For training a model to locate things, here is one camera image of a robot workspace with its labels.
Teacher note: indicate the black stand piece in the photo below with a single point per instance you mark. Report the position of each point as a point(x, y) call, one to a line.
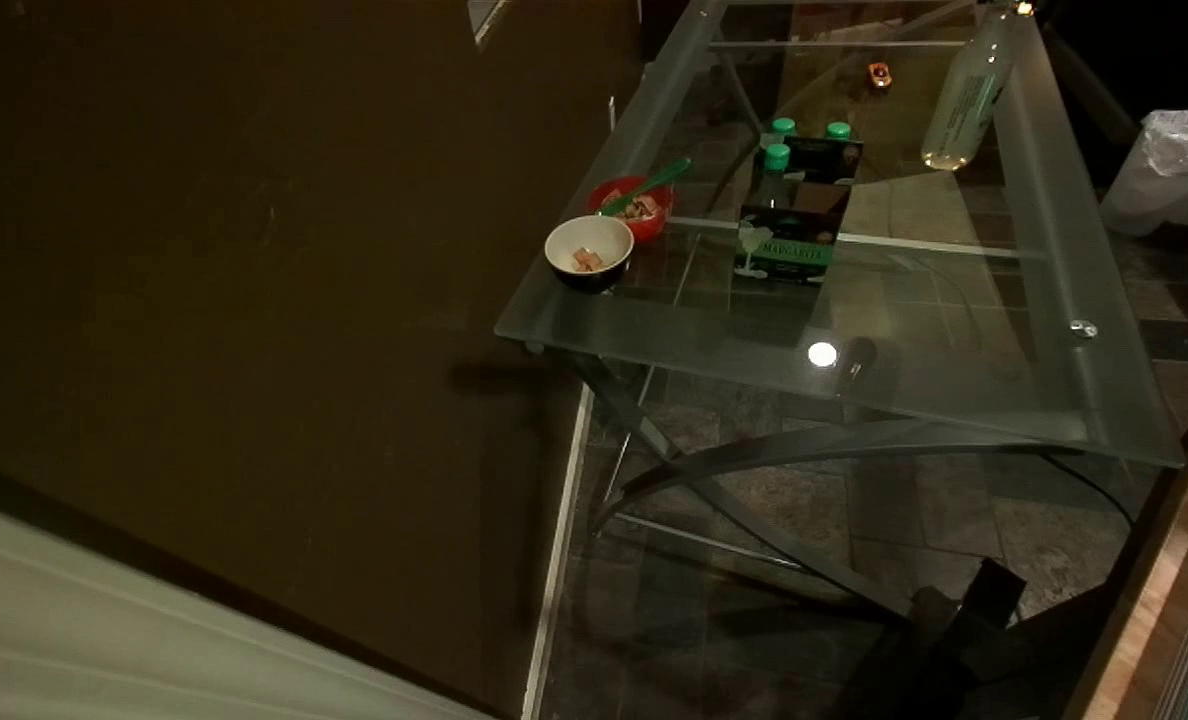
point(987, 601)

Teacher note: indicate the clear bottle green cap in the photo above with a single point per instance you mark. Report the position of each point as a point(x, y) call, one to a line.
point(783, 127)
point(778, 159)
point(837, 129)
point(964, 106)

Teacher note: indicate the green spoon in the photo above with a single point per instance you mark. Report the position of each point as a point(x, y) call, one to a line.
point(659, 178)

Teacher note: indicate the red bowl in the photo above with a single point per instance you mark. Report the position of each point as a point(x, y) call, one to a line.
point(643, 208)

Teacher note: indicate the wooden framed panel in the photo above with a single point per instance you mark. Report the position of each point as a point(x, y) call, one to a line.
point(1175, 601)

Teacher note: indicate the white bowl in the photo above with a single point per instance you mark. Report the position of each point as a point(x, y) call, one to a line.
point(590, 246)

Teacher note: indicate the glass desk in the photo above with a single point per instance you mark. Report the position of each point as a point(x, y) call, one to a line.
point(807, 445)

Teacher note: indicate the white panel door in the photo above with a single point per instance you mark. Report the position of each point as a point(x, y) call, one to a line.
point(112, 626)

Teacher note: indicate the black and green box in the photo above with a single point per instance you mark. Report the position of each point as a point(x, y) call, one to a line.
point(799, 206)

